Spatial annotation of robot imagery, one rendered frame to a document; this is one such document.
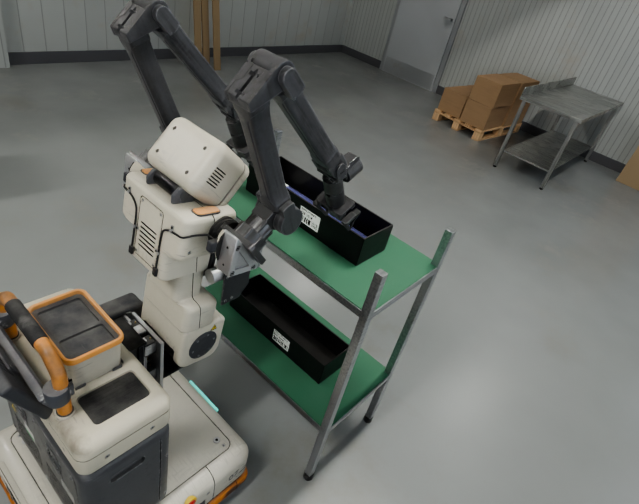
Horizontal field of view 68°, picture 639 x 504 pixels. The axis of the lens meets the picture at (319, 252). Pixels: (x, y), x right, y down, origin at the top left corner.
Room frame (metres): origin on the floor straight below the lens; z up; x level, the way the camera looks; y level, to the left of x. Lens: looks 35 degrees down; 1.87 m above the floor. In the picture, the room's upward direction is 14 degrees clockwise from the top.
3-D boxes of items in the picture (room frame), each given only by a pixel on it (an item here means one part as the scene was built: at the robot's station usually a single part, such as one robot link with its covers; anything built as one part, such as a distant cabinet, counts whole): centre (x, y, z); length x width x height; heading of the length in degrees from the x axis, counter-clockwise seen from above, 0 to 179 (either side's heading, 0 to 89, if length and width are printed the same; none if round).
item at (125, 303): (1.06, 0.45, 0.68); 0.28 x 0.27 x 0.25; 56
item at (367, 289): (1.51, 0.06, 0.55); 0.91 x 0.46 x 1.10; 56
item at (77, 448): (0.81, 0.54, 0.59); 0.55 x 0.34 x 0.83; 56
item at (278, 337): (1.51, 0.06, 0.41); 0.57 x 0.17 x 0.11; 56
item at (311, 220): (1.53, 0.06, 1.01); 0.57 x 0.17 x 0.11; 56
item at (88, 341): (0.79, 0.55, 0.87); 0.23 x 0.15 x 0.11; 56
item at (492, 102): (6.59, -1.66, 0.36); 1.16 x 0.83 x 0.71; 145
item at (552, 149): (5.73, -2.39, 0.45); 1.73 x 0.65 x 0.89; 145
